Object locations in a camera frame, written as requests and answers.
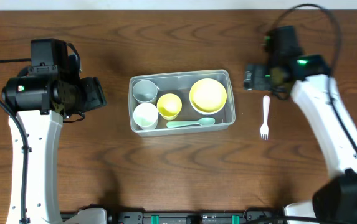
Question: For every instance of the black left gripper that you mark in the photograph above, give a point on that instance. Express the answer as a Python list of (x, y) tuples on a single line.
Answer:
[(94, 91)]

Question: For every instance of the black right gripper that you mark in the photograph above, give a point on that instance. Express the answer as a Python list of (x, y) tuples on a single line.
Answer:
[(252, 76)]

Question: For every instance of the yellow plastic bowl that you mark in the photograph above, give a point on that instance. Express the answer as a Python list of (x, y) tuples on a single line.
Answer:
[(208, 94)]

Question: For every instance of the white plastic cup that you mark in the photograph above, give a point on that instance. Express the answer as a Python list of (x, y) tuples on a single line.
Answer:
[(145, 115)]

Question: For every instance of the white plastic bowl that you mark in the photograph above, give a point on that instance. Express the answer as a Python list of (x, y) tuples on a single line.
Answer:
[(205, 112)]

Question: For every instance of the mint green plastic spoon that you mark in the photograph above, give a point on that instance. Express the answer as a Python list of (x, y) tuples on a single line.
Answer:
[(201, 122)]

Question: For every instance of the yellow plastic cup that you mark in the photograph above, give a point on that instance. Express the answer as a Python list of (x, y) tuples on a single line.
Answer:
[(169, 106)]

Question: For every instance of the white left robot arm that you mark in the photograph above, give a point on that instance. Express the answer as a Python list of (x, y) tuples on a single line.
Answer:
[(40, 105)]

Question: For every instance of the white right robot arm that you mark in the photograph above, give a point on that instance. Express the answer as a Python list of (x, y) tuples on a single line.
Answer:
[(311, 86)]

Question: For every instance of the white plastic fork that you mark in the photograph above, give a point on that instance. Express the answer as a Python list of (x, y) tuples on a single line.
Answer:
[(264, 129)]

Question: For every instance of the grey plastic cup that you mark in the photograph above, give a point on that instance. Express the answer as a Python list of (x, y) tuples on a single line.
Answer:
[(145, 91)]

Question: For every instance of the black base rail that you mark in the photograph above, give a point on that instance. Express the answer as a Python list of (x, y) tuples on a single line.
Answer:
[(126, 215)]

